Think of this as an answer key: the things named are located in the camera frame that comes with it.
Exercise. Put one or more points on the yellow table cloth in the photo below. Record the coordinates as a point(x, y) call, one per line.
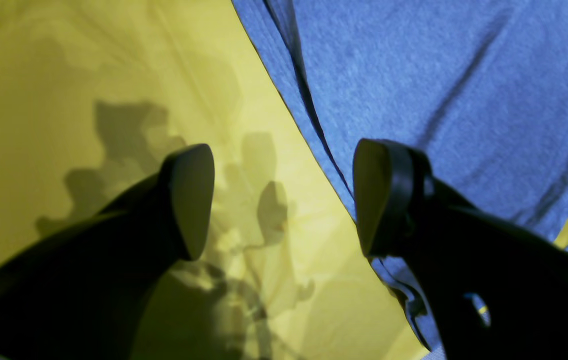
point(93, 95)

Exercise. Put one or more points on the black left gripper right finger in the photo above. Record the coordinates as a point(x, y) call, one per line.
point(495, 290)

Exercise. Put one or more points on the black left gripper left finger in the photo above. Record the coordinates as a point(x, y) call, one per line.
point(80, 294)

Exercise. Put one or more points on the grey t-shirt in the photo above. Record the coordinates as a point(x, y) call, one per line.
point(480, 86)

